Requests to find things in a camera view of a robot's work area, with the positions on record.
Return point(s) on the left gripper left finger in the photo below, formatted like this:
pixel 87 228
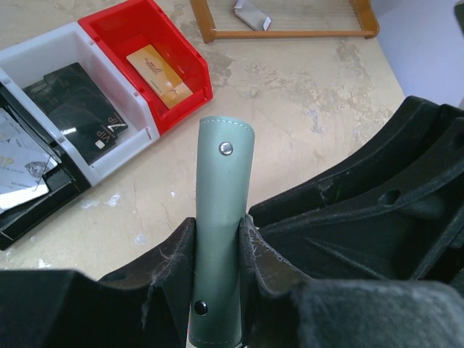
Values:
pixel 142 304

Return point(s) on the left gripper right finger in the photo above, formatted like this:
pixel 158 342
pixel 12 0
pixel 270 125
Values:
pixel 281 306

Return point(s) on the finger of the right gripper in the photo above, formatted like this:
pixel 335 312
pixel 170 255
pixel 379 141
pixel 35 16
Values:
pixel 392 210

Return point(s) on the silver cards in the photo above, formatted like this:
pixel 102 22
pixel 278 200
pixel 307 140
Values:
pixel 24 164

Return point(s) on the black cards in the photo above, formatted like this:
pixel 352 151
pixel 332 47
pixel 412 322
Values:
pixel 79 109

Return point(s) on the gold card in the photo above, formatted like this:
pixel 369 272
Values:
pixel 160 76

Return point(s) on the black bin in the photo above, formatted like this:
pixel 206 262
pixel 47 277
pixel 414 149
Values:
pixel 65 182

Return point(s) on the wooden shelf rack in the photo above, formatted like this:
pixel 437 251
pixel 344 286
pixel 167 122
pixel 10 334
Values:
pixel 290 19

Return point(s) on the white bin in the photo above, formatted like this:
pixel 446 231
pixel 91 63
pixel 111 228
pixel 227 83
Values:
pixel 26 63

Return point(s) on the red bin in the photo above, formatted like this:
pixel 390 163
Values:
pixel 127 27

